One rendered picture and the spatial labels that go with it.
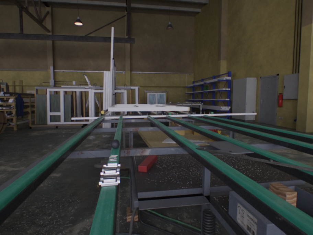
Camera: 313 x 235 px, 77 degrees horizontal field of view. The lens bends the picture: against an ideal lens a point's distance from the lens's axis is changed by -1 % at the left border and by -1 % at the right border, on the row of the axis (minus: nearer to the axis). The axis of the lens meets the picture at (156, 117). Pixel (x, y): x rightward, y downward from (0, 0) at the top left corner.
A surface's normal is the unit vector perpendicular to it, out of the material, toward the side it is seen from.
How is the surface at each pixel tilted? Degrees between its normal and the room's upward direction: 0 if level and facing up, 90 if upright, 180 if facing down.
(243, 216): 90
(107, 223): 0
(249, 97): 90
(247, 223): 90
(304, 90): 90
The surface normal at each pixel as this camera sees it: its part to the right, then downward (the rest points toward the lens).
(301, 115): -0.99, 0.01
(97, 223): 0.00, -1.00
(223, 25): 0.16, 0.09
